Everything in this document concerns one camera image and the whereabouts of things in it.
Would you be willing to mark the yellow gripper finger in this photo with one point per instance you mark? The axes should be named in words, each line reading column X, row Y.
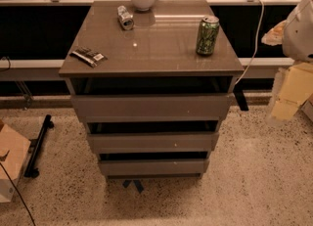
column 275, row 35
column 292, row 87

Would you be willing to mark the grey bottom drawer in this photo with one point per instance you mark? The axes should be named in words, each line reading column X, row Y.
column 154, row 167

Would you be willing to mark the grey drawer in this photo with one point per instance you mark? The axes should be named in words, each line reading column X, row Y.
column 154, row 167
column 153, row 143
column 150, row 108

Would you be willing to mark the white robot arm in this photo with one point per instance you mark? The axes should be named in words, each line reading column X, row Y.
column 298, row 38

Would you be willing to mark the grey drawer cabinet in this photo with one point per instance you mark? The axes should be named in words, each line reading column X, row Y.
column 156, row 58

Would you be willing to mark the grey top drawer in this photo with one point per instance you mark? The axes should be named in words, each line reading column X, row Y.
column 150, row 108

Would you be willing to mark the grey middle drawer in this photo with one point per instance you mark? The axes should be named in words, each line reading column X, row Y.
column 153, row 143

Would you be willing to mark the cardboard box right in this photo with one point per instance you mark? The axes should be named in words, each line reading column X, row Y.
column 307, row 108

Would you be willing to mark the cardboard box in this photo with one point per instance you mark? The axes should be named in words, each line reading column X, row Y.
column 13, row 152
column 307, row 108

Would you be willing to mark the green soda can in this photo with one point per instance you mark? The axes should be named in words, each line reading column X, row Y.
column 207, row 35

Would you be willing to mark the crushed silver can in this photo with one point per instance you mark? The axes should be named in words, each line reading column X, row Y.
column 125, row 18

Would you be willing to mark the black snack wrapper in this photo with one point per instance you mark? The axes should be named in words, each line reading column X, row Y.
column 88, row 56

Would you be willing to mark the blue tape cross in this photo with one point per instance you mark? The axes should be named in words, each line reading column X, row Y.
column 137, row 184

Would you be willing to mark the black metal stand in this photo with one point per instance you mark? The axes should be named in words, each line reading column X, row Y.
column 35, row 147

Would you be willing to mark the cardboard box left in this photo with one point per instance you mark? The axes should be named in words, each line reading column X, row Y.
column 13, row 152

